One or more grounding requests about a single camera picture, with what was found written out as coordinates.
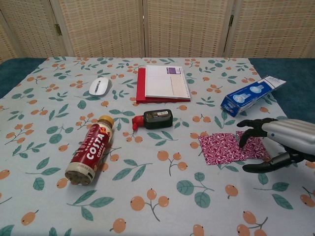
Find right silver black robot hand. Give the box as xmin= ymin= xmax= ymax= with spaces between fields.
xmin=237 ymin=118 xmax=315 ymax=174

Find floral printed tablecloth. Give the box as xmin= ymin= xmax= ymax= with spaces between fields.
xmin=0 ymin=56 xmax=315 ymax=236

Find blue white carton box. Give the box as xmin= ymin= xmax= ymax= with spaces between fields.
xmin=220 ymin=75 xmax=287 ymax=118

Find pink patterned pouch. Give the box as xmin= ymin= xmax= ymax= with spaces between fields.
xmin=198 ymin=131 xmax=272 ymax=167

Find red notebook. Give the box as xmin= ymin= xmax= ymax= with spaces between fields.
xmin=135 ymin=67 xmax=192 ymax=104

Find woven folding screen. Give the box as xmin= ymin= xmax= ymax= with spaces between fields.
xmin=0 ymin=0 xmax=315 ymax=63

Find white spiral notebook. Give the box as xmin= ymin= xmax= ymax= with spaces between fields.
xmin=144 ymin=64 xmax=192 ymax=100

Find Costa coffee bottle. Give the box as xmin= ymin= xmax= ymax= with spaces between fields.
xmin=64 ymin=115 xmax=115 ymax=186

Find black ink bottle red cap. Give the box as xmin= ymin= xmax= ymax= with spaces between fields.
xmin=131 ymin=109 xmax=174 ymax=131

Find blue felt table cover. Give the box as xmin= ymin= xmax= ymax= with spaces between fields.
xmin=0 ymin=57 xmax=315 ymax=123

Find white computer mouse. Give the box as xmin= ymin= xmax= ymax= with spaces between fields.
xmin=89 ymin=77 xmax=112 ymax=97

